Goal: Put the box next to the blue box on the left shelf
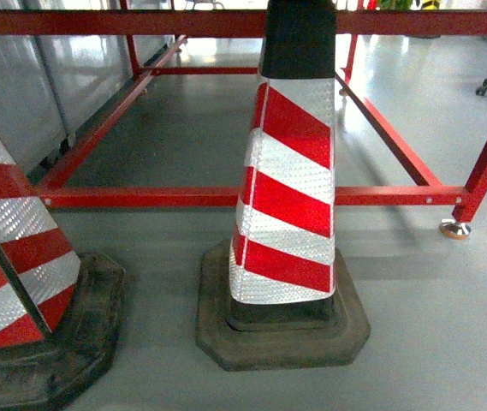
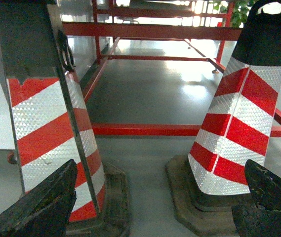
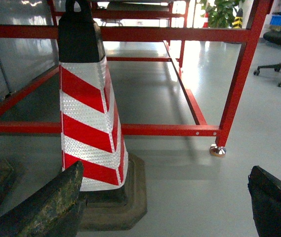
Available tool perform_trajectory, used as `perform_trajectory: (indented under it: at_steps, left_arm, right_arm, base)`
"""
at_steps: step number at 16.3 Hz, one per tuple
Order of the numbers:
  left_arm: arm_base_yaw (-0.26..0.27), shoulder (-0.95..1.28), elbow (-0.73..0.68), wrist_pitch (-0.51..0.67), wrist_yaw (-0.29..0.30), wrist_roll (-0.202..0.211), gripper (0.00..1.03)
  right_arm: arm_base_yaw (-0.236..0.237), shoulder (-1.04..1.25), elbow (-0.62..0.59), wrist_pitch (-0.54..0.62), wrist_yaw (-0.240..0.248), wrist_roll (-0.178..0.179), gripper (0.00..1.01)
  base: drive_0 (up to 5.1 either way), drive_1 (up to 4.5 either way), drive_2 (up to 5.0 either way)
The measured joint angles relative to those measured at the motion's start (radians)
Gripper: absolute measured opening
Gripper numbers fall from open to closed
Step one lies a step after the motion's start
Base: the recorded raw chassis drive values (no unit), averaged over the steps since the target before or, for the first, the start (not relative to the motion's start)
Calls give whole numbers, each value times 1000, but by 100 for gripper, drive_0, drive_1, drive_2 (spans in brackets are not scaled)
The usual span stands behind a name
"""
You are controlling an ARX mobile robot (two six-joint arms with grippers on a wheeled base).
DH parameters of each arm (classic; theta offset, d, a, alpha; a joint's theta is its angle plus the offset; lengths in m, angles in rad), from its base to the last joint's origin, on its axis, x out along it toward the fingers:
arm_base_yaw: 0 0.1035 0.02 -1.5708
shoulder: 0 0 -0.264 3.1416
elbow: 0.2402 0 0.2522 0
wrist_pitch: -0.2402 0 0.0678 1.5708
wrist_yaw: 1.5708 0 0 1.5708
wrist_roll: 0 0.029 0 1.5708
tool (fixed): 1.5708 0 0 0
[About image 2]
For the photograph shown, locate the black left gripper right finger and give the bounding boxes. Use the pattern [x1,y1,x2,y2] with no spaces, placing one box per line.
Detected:
[232,159,281,237]

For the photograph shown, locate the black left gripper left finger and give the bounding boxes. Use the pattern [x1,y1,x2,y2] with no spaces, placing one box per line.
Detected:
[0,159,78,237]

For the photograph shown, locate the left red white traffic cone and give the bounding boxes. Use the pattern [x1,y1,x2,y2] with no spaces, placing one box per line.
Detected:
[0,0,130,237]

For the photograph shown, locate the red white traffic cone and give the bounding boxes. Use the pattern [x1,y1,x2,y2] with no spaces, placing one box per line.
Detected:
[165,0,281,237]
[0,0,130,237]

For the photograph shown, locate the right red white traffic cone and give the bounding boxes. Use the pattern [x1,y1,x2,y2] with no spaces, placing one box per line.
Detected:
[165,0,281,237]

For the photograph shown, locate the green potted plant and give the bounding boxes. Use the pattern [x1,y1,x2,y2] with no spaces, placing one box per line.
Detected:
[212,0,257,28]

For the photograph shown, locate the red metal frame table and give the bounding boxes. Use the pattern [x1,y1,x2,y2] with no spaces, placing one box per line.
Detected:
[6,0,281,165]

